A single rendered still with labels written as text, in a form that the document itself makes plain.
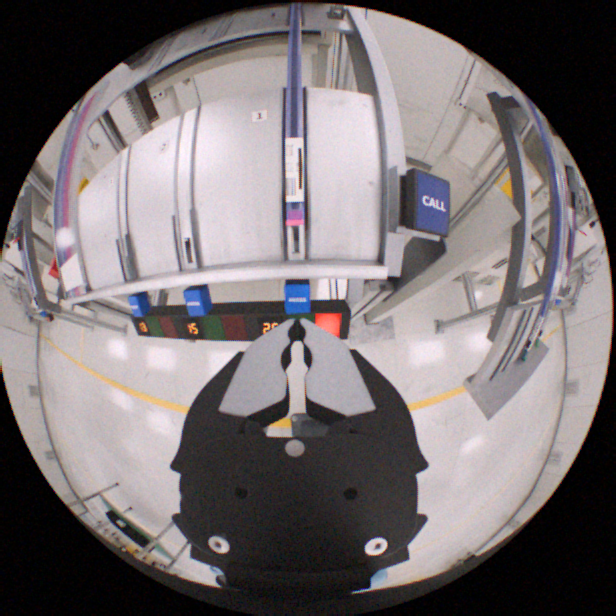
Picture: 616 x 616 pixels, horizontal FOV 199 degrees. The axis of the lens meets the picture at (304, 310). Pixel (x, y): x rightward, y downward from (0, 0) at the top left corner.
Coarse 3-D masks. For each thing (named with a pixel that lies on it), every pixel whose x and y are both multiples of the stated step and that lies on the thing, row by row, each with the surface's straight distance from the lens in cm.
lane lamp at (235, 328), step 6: (222, 318) 22; (228, 318) 22; (234, 318) 21; (240, 318) 21; (228, 324) 22; (234, 324) 22; (240, 324) 21; (228, 330) 22; (234, 330) 22; (240, 330) 22; (246, 330) 22; (228, 336) 23; (234, 336) 23; (240, 336) 22; (246, 336) 22
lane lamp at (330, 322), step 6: (318, 318) 20; (324, 318) 20; (330, 318) 20; (336, 318) 20; (318, 324) 20; (324, 324) 20; (330, 324) 21; (336, 324) 21; (330, 330) 21; (336, 330) 21; (336, 336) 22
